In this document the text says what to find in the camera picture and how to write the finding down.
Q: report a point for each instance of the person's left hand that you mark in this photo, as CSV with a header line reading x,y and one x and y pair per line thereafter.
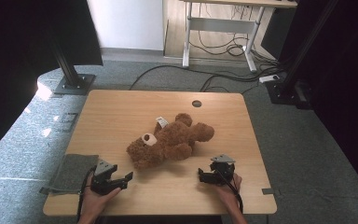
x,y
94,202

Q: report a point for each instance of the white power strip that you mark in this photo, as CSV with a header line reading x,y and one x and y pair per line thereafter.
x,y
268,78

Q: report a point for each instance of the brown teddy bear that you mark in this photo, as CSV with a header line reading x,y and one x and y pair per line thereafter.
x,y
171,143

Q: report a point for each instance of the black metal stand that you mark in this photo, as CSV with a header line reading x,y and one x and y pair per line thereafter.
x,y
71,77
287,84

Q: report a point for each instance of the person's right hand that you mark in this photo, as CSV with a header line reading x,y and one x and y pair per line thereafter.
x,y
231,193

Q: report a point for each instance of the black curtain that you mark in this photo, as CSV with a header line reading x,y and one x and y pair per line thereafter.
x,y
348,77
18,62

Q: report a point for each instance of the white desk frame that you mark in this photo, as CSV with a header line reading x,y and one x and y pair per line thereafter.
x,y
220,25

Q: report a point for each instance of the grey floor socket plate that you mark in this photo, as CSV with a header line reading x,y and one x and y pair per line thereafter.
x,y
66,122

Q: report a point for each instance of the grey cloth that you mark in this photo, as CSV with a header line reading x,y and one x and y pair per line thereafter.
x,y
73,172

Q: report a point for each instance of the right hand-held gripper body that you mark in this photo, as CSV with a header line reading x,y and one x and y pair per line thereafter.
x,y
223,171

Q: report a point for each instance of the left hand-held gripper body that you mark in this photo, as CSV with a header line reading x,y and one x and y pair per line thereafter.
x,y
101,183

